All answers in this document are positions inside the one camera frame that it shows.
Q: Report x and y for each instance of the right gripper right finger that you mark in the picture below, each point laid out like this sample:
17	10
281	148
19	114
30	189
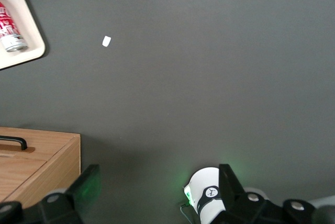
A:
230	187

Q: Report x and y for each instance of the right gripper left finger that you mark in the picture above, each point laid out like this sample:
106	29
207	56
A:
86	184

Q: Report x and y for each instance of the red coke bottle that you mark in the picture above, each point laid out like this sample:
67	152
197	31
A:
10	33

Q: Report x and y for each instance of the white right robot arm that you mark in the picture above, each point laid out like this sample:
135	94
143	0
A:
206	179

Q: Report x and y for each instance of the beige plastic tray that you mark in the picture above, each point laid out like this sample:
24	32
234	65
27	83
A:
31	43

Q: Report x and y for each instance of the wooden drawer cabinet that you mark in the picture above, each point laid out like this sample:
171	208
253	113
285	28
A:
60	161

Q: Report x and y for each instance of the wooden lower drawer front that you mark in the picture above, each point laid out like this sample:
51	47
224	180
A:
47	140

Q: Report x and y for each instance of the wooden drawer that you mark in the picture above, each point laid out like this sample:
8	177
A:
18	174
47	140

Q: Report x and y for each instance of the wooden upper drawer front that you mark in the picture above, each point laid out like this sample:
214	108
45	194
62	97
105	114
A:
18	174

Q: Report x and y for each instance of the small white paper scrap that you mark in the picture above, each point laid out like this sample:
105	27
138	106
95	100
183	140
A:
106	41

